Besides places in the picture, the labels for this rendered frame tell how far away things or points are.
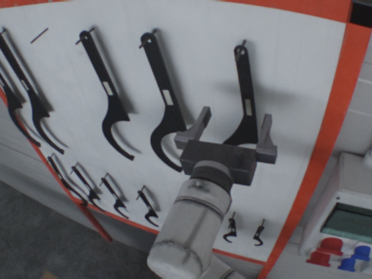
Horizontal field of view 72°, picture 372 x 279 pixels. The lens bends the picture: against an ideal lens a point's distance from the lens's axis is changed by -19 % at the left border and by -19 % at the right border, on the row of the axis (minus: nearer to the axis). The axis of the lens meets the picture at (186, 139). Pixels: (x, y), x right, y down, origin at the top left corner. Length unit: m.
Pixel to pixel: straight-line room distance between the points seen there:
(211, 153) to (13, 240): 3.13
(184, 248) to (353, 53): 0.49
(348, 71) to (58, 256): 2.93
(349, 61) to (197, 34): 0.34
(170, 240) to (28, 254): 2.94
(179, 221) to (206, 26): 0.42
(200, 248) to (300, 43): 0.44
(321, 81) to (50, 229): 3.00
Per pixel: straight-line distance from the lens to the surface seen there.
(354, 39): 0.62
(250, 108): 0.73
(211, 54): 0.71
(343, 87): 0.69
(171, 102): 0.80
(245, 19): 0.64
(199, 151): 0.55
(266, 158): 0.56
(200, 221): 0.46
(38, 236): 3.34
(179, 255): 0.44
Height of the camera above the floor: 2.60
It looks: 49 degrees down
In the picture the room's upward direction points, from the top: 9 degrees counter-clockwise
